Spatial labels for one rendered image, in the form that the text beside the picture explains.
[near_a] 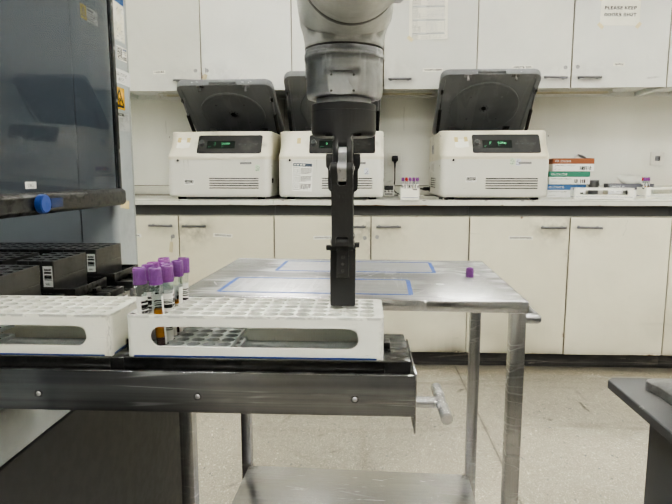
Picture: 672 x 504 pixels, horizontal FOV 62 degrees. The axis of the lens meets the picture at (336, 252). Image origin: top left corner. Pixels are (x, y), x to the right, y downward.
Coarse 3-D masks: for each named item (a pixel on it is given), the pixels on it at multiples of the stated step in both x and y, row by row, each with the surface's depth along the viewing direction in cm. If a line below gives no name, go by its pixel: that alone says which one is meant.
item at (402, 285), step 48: (192, 288) 103; (240, 288) 103; (288, 288) 103; (384, 288) 103; (432, 288) 103; (480, 288) 103; (192, 432) 100; (192, 480) 102; (288, 480) 139; (336, 480) 139; (384, 480) 139; (432, 480) 139
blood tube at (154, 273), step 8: (152, 272) 64; (160, 272) 65; (152, 280) 64; (160, 280) 65; (152, 288) 65; (160, 288) 65; (152, 296) 65; (160, 296) 65; (152, 304) 65; (160, 304) 65; (160, 312) 65; (160, 328) 65; (160, 336) 66; (160, 344) 66
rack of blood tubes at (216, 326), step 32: (128, 320) 65; (160, 320) 65; (192, 320) 64; (224, 320) 64; (256, 320) 64; (288, 320) 64; (320, 320) 64; (352, 320) 64; (160, 352) 65; (192, 352) 65; (224, 352) 65; (256, 352) 65; (288, 352) 64; (320, 352) 64; (352, 352) 64
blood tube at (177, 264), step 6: (174, 264) 70; (180, 264) 70; (174, 270) 70; (180, 270) 70; (174, 276) 70; (180, 276) 70; (174, 282) 70; (180, 282) 70; (174, 288) 70; (180, 288) 70; (174, 294) 70; (180, 294) 71; (180, 300) 71; (180, 330) 71
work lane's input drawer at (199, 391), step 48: (384, 336) 73; (0, 384) 65; (48, 384) 64; (96, 384) 64; (144, 384) 64; (192, 384) 64; (240, 384) 63; (288, 384) 63; (336, 384) 63; (384, 384) 62; (432, 384) 74
